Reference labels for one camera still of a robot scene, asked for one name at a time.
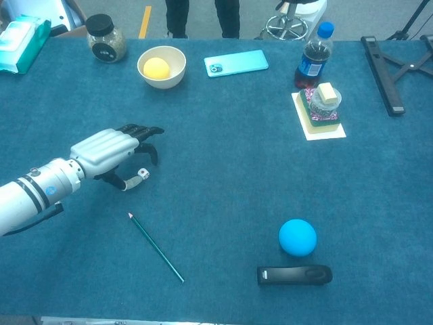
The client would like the yellow ball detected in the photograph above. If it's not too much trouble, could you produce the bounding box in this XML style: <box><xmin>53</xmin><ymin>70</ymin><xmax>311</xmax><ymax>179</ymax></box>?
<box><xmin>143</xmin><ymin>57</ymin><xmax>170</xmax><ymax>81</ymax></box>

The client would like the red white patterned pad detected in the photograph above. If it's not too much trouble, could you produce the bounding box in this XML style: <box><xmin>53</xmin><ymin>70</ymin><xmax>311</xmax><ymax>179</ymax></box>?
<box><xmin>303</xmin><ymin>87</ymin><xmax>340</xmax><ymax>122</ymax></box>

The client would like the yellow green sponge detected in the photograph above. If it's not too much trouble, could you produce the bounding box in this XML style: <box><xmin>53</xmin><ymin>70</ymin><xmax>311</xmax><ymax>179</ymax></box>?
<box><xmin>296</xmin><ymin>88</ymin><xmax>342</xmax><ymax>135</ymax></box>

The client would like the person in black trousers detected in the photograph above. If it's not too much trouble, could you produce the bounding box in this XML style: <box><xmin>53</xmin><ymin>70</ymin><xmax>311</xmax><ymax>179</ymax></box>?
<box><xmin>164</xmin><ymin>0</ymin><xmax>241</xmax><ymax>39</ymax></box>

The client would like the green wet wipes pack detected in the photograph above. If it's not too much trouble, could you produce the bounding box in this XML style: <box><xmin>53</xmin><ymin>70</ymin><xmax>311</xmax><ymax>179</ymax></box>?
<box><xmin>0</xmin><ymin>14</ymin><xmax>52</xmax><ymax>75</ymax></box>

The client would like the metal table frame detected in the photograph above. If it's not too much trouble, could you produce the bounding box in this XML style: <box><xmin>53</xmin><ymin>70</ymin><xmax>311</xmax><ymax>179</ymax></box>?
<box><xmin>32</xmin><ymin>316</ymin><xmax>237</xmax><ymax>325</ymax></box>

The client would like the pale yellow block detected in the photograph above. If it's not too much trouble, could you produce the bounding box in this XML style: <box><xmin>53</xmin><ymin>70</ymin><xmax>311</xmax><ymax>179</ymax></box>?
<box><xmin>317</xmin><ymin>82</ymin><xmax>338</xmax><ymax>105</ymax></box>

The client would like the small clear glass cup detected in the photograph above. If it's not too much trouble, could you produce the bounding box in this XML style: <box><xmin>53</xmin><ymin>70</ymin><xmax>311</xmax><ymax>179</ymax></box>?
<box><xmin>309</xmin><ymin>86</ymin><xmax>342</xmax><ymax>116</ymax></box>

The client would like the cola bottle blue cap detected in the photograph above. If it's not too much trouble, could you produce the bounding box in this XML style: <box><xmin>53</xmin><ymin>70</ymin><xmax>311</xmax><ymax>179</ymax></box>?
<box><xmin>293</xmin><ymin>21</ymin><xmax>336</xmax><ymax>90</ymax></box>

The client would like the blue ball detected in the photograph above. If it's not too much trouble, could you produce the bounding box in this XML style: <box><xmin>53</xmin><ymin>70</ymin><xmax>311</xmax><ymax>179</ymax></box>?
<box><xmin>278</xmin><ymin>219</ymin><xmax>318</xmax><ymax>257</ymax></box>

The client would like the glass jar black lid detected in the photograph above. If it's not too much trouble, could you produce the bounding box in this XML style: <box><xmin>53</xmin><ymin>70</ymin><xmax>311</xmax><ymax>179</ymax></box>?
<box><xmin>85</xmin><ymin>13</ymin><xmax>128</xmax><ymax>64</ymax></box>

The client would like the green pencil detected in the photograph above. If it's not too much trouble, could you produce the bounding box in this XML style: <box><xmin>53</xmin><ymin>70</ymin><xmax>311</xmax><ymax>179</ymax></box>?
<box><xmin>127</xmin><ymin>212</ymin><xmax>185</xmax><ymax>284</ymax></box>

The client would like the brown cardboard box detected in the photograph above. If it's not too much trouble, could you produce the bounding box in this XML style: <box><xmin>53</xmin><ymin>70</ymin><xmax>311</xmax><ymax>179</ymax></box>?
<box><xmin>50</xmin><ymin>0</ymin><xmax>89</xmax><ymax>38</ymax></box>

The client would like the light blue smartphone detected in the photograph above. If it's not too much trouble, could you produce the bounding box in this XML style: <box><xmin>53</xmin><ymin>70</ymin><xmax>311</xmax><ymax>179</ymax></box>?
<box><xmin>203</xmin><ymin>49</ymin><xmax>270</xmax><ymax>79</ymax></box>

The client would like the black tripod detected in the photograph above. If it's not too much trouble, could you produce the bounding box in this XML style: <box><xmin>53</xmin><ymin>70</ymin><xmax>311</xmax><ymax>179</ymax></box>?
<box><xmin>385</xmin><ymin>0</ymin><xmax>433</xmax><ymax>41</ymax></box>

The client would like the teal felt table cover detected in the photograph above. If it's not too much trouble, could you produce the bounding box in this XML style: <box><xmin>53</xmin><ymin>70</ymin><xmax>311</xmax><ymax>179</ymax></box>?
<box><xmin>0</xmin><ymin>36</ymin><xmax>433</xmax><ymax>325</ymax></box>

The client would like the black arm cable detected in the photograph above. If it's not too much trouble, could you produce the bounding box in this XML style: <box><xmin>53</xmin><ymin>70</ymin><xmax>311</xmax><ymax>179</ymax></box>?
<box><xmin>0</xmin><ymin>202</ymin><xmax>65</xmax><ymax>237</ymax></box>

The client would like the cream bowl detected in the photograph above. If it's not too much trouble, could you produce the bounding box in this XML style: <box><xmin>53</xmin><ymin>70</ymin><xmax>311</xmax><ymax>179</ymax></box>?
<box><xmin>136</xmin><ymin>45</ymin><xmax>187</xmax><ymax>90</ymax></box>

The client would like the chrome stool base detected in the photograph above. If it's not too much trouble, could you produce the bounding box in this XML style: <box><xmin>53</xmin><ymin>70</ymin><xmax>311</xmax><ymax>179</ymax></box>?
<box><xmin>258</xmin><ymin>0</ymin><xmax>328</xmax><ymax>42</ymax></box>

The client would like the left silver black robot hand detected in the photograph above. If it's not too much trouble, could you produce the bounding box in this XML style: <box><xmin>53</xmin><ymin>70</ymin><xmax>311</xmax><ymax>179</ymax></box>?
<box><xmin>69</xmin><ymin>123</ymin><xmax>166</xmax><ymax>192</ymax></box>

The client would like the black folding stand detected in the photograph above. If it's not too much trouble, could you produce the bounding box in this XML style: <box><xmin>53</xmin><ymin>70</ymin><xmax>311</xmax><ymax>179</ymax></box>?
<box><xmin>360</xmin><ymin>34</ymin><xmax>433</xmax><ymax>117</ymax></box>

